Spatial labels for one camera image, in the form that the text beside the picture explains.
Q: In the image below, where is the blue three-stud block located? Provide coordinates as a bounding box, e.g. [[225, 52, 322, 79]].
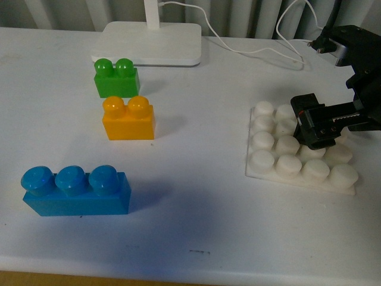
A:
[[21, 165, 132, 216]]

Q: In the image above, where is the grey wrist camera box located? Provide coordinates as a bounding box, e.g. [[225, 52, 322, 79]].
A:
[[317, 44, 351, 67]]

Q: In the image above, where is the green two-stud block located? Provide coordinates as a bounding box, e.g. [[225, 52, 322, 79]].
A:
[[94, 58, 140, 98]]

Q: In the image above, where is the grey pleated curtain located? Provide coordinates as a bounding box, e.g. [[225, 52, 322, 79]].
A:
[[0, 0, 381, 44]]

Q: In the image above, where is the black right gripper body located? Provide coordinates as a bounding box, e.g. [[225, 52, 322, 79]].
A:
[[308, 25, 380, 131]]

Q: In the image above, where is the white studded base plate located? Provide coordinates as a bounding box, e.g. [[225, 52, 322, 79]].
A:
[[245, 101, 359, 195]]

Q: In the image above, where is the white lamp stand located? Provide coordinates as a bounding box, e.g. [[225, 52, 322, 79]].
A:
[[90, 1, 202, 67]]

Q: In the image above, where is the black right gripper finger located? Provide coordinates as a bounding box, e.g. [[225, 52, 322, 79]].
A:
[[294, 102, 369, 150], [291, 94, 324, 119]]

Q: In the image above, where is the white power cable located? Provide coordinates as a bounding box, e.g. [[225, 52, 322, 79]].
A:
[[158, 0, 325, 71]]

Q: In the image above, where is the yellow two-stud block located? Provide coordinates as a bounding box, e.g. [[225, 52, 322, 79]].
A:
[[102, 95, 155, 140]]

